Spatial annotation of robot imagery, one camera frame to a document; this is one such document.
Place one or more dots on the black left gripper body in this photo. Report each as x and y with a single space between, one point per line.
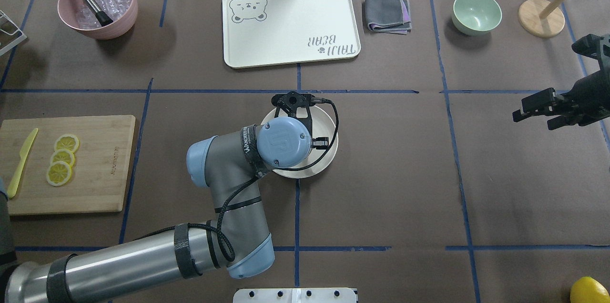
322 141

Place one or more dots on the wooden cutting board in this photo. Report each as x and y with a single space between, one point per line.
100 173

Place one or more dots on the yellow plastic knife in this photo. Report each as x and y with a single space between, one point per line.
23 154

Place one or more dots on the lemon slice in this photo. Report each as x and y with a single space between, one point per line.
68 142
58 173
63 155

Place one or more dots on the pink bowl with ice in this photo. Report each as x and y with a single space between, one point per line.
75 14

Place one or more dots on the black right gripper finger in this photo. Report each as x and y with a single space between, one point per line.
539 104
561 121

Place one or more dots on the wooden mug stand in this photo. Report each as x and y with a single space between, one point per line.
542 18

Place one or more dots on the green bowl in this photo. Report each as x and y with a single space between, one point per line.
476 17

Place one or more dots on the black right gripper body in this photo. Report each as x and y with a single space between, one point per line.
587 91

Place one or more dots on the yellow lemon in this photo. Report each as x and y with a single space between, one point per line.
588 290

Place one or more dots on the folded grey purple cloths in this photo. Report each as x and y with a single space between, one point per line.
392 16

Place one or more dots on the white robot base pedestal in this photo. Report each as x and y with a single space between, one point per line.
296 295

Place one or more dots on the cup drying rack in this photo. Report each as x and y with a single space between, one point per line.
10 34

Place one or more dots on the white bear tray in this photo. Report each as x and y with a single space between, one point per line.
273 32

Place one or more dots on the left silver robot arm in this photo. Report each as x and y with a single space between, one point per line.
388 261

